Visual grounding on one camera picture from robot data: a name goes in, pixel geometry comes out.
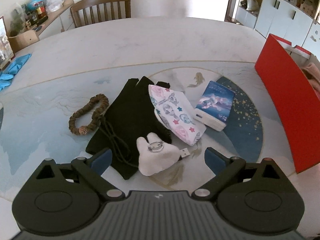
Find wooden chair behind table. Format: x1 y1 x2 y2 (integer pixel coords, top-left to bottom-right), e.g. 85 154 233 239
71 0 131 28

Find blue tissue pack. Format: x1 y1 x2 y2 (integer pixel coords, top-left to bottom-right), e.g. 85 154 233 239
194 81 235 132

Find cartoon printed face mask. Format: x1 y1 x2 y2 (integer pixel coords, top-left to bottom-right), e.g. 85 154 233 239
148 85 206 146

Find blue rubber gloves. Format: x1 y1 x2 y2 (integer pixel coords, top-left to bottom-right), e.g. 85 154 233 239
0 54 32 90

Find red and white cardboard box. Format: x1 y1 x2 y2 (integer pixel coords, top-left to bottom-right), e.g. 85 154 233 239
255 34 319 173

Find wooden sideboard with clutter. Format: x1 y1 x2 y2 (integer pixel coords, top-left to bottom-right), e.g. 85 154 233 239
1 0 74 68

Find black drawstring pouch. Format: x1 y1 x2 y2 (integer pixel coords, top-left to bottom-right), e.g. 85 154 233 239
86 76 172 180

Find white wall cabinet unit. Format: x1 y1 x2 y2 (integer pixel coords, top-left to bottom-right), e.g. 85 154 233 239
234 0 319 56

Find white plush usb charger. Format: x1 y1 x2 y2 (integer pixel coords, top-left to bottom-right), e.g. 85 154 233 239
136 133 190 177

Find pink fleece garment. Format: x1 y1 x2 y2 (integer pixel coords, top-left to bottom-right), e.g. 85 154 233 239
302 63 320 94

